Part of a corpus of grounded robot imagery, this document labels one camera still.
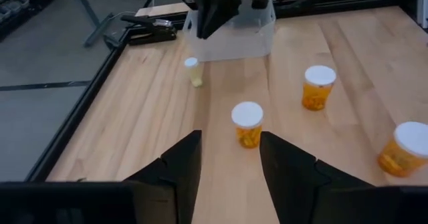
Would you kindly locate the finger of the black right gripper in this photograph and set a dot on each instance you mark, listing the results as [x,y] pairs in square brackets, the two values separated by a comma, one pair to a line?
[202,16]
[224,11]

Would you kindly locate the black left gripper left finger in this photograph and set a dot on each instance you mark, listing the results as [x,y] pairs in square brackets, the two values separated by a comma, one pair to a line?
[150,197]

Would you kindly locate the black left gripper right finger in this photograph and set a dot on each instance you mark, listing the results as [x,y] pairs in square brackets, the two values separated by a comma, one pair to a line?
[301,190]

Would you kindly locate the orange pill bottle white cap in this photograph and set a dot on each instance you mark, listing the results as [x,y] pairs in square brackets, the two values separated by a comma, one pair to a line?
[247,123]
[317,88]
[403,150]

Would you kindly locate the clear plastic bin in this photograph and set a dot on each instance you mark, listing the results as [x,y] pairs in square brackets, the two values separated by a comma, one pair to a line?
[240,43]

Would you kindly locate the black clamp device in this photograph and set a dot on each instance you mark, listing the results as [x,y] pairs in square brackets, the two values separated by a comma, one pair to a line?
[150,33]

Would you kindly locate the grey desk leg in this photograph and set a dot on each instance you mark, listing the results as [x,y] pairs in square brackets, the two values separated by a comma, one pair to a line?
[90,16]

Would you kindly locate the black storage rack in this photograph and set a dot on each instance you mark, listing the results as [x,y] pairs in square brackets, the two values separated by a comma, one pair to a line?
[20,13]

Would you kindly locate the silver light bar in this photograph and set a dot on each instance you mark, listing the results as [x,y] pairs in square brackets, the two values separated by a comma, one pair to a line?
[423,3]

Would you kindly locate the black aluminium table frame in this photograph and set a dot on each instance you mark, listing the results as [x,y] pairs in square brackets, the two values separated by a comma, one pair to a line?
[86,100]

